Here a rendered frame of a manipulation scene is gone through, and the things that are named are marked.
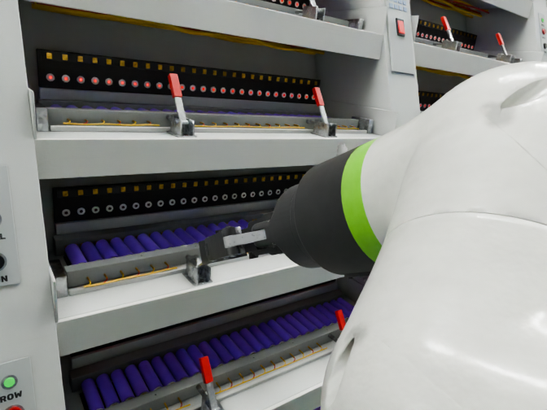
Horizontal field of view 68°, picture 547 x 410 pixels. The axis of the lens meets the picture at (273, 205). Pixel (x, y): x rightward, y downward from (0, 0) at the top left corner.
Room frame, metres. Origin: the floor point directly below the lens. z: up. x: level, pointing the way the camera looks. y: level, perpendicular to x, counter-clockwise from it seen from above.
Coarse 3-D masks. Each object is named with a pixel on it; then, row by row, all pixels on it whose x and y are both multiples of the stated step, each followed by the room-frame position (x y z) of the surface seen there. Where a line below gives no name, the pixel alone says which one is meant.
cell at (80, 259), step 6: (66, 246) 0.57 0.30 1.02; (72, 246) 0.57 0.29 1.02; (78, 246) 0.58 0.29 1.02; (66, 252) 0.57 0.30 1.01; (72, 252) 0.55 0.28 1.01; (78, 252) 0.56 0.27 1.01; (72, 258) 0.54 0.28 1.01; (78, 258) 0.54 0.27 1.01; (84, 258) 0.55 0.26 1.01; (72, 264) 0.54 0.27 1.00
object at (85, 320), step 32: (64, 224) 0.60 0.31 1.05; (96, 224) 0.62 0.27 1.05; (128, 224) 0.65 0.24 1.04; (64, 288) 0.48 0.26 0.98; (128, 288) 0.52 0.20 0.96; (160, 288) 0.53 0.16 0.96; (192, 288) 0.53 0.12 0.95; (224, 288) 0.56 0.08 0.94; (256, 288) 0.59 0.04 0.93; (288, 288) 0.63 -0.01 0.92; (64, 320) 0.44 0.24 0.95; (96, 320) 0.46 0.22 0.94; (128, 320) 0.49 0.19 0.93; (160, 320) 0.51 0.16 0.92; (64, 352) 0.45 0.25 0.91
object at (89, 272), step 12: (144, 252) 0.57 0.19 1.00; (156, 252) 0.57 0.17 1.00; (168, 252) 0.57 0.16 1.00; (180, 252) 0.58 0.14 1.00; (192, 252) 0.60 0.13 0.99; (84, 264) 0.52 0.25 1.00; (96, 264) 0.52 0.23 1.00; (108, 264) 0.52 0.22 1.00; (120, 264) 0.53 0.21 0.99; (132, 264) 0.54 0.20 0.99; (144, 264) 0.55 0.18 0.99; (156, 264) 0.57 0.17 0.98; (168, 264) 0.58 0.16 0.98; (180, 264) 0.59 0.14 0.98; (72, 276) 0.50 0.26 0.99; (84, 276) 0.51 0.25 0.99; (96, 276) 0.52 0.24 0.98; (108, 276) 0.53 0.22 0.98; (120, 276) 0.54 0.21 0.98; (132, 276) 0.53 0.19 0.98
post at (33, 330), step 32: (0, 0) 0.43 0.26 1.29; (0, 32) 0.42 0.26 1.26; (0, 64) 0.42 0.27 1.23; (0, 96) 0.42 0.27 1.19; (0, 128) 0.42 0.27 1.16; (32, 128) 0.44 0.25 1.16; (0, 160) 0.42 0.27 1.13; (32, 160) 0.43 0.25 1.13; (32, 192) 0.43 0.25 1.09; (32, 224) 0.43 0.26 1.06; (32, 256) 0.43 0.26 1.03; (0, 288) 0.41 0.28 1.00; (32, 288) 0.43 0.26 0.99; (0, 320) 0.41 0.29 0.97; (32, 320) 0.42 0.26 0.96; (0, 352) 0.41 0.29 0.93; (32, 352) 0.42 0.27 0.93
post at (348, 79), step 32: (320, 0) 0.92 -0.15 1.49; (352, 0) 0.84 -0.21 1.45; (384, 0) 0.79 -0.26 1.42; (384, 32) 0.79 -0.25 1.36; (320, 64) 0.94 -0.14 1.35; (352, 64) 0.86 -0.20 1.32; (384, 64) 0.79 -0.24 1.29; (352, 96) 0.86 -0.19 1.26; (384, 96) 0.80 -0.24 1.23; (416, 96) 0.84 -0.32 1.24
